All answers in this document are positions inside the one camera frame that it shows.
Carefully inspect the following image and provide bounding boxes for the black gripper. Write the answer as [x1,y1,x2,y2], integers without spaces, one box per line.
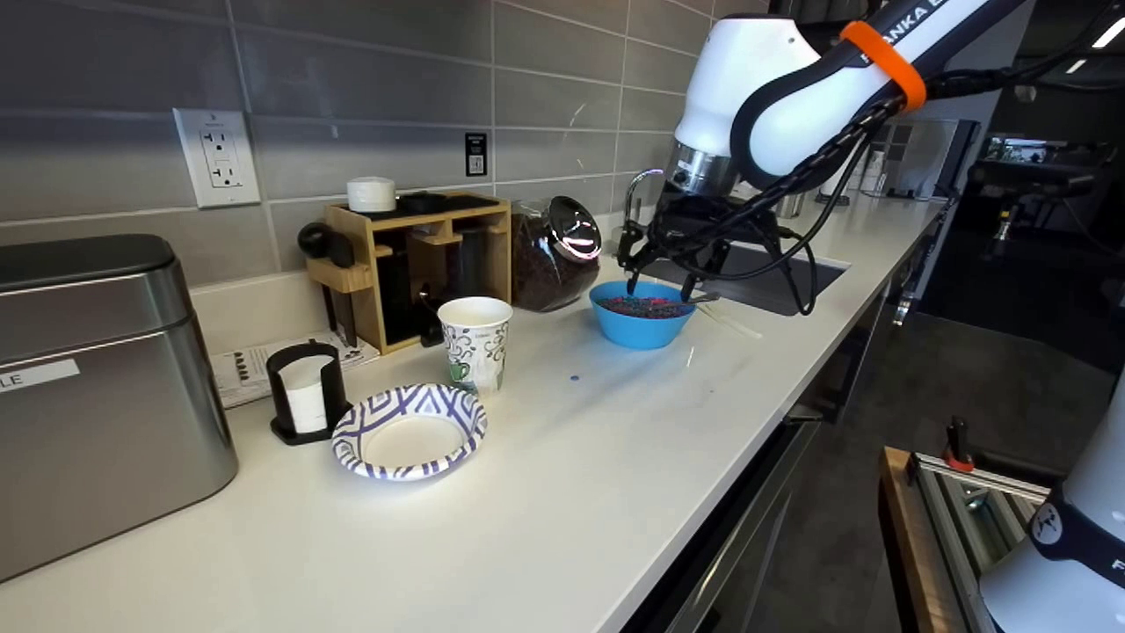
[617,190,769,307]

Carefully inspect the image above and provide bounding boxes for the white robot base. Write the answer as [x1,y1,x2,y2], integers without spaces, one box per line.
[982,372,1125,633]

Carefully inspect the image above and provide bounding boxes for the blue plastic bowl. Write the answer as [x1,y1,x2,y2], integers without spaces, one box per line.
[586,279,701,354]

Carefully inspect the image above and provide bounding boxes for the wooden countertop organizer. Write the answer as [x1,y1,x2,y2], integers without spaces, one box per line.
[306,190,516,358]

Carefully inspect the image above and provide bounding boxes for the colourful beads heap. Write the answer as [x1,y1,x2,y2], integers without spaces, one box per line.
[600,292,691,321]

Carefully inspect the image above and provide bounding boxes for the floral print paper cup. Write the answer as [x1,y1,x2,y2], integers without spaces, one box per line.
[434,292,516,399]

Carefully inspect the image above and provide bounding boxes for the small white cup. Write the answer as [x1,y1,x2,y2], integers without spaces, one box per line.
[344,172,400,217]

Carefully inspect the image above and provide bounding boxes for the black round knob tool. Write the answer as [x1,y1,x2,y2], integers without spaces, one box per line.
[297,217,359,272]

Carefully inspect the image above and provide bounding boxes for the blue patterned paper plate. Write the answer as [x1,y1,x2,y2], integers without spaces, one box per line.
[327,381,492,487]

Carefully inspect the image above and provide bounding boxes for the black packet holder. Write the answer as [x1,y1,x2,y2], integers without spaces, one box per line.
[265,339,353,450]

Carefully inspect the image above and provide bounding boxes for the white paper packets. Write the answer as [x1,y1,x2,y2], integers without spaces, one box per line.
[282,354,333,437]

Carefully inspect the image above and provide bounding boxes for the stainless steel bread box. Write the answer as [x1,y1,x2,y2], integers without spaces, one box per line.
[0,233,243,586]

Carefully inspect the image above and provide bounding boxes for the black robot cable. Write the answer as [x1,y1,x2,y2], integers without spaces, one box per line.
[701,115,892,318]

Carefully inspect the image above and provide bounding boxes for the black wall switch plate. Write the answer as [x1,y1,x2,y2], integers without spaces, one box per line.
[462,129,492,181]

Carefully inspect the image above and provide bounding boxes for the dishwasher front with handle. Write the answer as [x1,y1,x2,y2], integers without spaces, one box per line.
[619,419,822,633]

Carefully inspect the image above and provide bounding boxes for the wooden cart with rail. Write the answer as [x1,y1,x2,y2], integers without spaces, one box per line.
[880,442,1057,633]

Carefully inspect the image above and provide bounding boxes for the white wall outlet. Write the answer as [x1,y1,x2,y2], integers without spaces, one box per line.
[173,105,265,210]

